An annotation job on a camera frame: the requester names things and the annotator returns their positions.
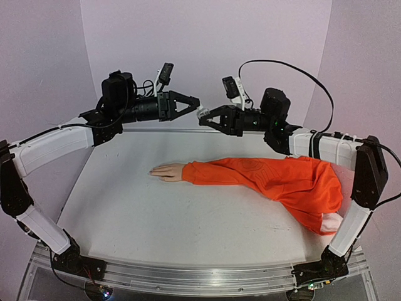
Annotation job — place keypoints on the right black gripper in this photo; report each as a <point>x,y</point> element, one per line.
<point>235,121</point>

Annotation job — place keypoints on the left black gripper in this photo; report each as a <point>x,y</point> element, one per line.
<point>165,99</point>

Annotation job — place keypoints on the clear nail polish bottle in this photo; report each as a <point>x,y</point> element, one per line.
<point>202,113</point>

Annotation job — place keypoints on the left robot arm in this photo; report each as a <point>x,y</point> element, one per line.
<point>119,104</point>

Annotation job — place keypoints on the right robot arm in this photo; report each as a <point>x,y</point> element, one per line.
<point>363,157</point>

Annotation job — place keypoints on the mannequin hand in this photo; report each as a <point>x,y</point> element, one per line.
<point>169,172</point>

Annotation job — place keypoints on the orange sweatshirt sleeve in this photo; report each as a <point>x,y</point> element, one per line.
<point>306,187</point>

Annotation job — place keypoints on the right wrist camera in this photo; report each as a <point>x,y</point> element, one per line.
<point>235,91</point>

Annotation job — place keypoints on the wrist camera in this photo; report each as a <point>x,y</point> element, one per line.
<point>163,78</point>
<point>235,91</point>

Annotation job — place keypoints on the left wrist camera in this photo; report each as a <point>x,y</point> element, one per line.
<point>163,78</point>

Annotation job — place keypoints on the aluminium back rail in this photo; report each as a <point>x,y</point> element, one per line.
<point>181,130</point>

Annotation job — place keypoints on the aluminium rail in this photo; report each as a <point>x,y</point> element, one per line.
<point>181,130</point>
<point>206,281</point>

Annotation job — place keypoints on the aluminium front rail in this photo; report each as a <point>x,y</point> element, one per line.
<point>206,281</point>

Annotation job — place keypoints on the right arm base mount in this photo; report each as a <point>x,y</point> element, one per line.
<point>328,268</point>

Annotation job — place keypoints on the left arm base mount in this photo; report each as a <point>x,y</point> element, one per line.
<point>71,261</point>

